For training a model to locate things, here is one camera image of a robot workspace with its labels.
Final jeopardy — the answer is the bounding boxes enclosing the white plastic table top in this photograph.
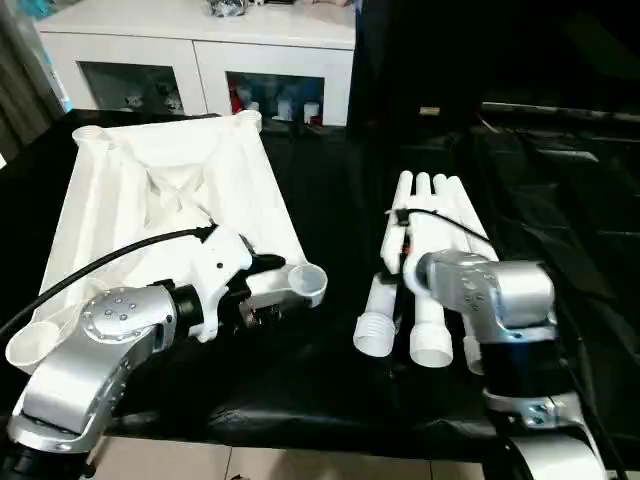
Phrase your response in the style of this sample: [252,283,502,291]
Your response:
[5,110,329,366]

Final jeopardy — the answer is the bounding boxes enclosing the silver metal rod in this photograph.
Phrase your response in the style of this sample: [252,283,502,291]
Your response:
[480,100,640,136]

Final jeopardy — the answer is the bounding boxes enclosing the grey object on cabinet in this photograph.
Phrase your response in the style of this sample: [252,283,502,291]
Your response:
[208,0,249,19]

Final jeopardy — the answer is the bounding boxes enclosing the white plastic table leg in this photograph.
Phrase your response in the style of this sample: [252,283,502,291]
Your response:
[447,178,493,246]
[433,176,491,376]
[410,173,457,368]
[354,172,416,358]

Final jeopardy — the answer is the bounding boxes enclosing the white glass-door cabinet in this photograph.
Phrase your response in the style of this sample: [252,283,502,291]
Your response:
[35,0,358,129]

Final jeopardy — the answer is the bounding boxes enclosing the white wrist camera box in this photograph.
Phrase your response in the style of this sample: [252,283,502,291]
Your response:
[180,228,257,343]
[385,203,416,276]

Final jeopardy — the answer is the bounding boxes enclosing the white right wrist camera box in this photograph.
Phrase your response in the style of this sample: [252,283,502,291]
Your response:
[385,203,416,276]

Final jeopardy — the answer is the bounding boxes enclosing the grey curtain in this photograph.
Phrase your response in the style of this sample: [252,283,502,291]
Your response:
[0,0,61,151]

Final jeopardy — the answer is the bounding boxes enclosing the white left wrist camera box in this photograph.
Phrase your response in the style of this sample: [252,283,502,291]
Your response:
[180,228,257,343]

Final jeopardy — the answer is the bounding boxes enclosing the black table mat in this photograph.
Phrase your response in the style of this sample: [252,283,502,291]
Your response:
[0,108,640,463]

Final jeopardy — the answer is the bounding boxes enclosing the black fabric backdrop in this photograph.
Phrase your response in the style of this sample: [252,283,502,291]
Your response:
[350,0,640,131]

